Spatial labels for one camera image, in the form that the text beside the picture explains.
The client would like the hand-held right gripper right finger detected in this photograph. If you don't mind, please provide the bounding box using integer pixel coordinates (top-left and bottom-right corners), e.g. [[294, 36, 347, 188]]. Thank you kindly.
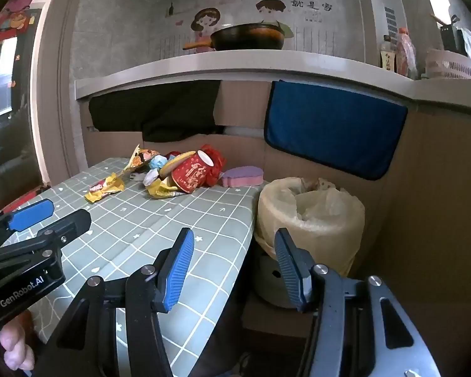
[[274, 228, 442, 377]]

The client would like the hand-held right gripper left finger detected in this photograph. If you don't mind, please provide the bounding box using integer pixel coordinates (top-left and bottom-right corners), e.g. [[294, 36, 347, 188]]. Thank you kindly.
[[33, 228, 195, 377]]

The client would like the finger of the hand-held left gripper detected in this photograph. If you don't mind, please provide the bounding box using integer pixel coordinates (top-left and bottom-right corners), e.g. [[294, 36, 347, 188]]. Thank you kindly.
[[0, 209, 92, 268], [0, 199, 56, 245]]

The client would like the yellow snack packet red label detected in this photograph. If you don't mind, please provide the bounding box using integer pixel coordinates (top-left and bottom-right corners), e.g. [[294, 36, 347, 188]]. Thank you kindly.
[[85, 173, 125, 204]]

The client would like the grey trash bin beige liner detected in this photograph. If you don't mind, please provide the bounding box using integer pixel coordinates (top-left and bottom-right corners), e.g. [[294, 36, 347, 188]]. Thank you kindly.
[[253, 177, 365, 309]]

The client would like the person's left hand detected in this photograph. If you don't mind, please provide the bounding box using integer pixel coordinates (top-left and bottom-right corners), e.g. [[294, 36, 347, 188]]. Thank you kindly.
[[0, 310, 36, 372]]

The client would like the green checked tablecloth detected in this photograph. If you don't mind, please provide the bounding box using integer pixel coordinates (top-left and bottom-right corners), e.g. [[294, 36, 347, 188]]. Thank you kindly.
[[8, 157, 271, 377]]

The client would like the crumpled yellow wrapper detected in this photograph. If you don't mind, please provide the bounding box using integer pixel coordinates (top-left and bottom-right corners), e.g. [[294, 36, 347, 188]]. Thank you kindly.
[[147, 177, 187, 199]]

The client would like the orange brown snack wrapper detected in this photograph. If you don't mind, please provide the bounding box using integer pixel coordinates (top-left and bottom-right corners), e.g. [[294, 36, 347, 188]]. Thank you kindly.
[[120, 144, 160, 177]]

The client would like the red paper cup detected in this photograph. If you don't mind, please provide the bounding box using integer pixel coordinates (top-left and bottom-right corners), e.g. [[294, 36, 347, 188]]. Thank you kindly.
[[171, 150, 214, 195]]

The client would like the cream plastic lid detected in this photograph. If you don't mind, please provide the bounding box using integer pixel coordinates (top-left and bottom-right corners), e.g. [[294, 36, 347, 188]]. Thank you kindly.
[[160, 151, 197, 177]]

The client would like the purple sponge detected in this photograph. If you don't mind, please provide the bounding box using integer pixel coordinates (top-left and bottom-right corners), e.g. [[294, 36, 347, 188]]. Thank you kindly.
[[221, 166, 264, 188]]

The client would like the black hanging cloth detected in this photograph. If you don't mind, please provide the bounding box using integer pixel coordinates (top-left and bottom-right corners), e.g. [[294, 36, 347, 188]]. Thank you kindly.
[[88, 79, 224, 143]]

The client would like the blue hanging cloth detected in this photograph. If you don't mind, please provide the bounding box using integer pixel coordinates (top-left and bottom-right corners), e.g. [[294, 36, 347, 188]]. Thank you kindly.
[[263, 79, 409, 181]]

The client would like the brown cardboard panel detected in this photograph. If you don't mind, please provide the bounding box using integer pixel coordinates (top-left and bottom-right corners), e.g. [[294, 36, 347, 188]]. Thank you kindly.
[[80, 80, 471, 377]]

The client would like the white kitchen counter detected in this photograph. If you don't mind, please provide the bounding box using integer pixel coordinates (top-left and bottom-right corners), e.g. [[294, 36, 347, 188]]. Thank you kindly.
[[74, 49, 471, 126]]

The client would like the brown sauce bottle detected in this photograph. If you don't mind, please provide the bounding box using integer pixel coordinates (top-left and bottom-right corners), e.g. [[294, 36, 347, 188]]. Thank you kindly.
[[379, 35, 396, 72]]

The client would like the pink bottle orange cap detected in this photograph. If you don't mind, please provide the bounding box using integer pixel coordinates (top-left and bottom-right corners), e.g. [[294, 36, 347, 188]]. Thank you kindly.
[[396, 27, 419, 79]]

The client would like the pink plastic basket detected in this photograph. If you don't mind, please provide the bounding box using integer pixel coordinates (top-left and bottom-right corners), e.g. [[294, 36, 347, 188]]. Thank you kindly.
[[424, 48, 471, 80]]

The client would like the black knife block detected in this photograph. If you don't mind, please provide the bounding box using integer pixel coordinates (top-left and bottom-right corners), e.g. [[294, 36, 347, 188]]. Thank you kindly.
[[440, 15, 466, 53]]

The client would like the red figure wall poster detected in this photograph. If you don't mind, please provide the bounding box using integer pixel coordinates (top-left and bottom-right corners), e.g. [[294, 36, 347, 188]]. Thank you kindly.
[[0, 0, 56, 44]]

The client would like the black wok wooden handle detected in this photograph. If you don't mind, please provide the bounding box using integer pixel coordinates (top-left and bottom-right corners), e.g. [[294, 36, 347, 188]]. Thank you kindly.
[[182, 23, 286, 52]]

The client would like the cartoon girl wall sticker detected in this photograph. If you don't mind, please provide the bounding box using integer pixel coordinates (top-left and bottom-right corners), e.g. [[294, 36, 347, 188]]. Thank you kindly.
[[190, 8, 222, 53]]

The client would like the cartoon boy wall sticker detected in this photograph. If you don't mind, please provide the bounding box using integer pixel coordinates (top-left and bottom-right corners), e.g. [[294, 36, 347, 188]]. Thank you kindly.
[[256, 0, 295, 38]]

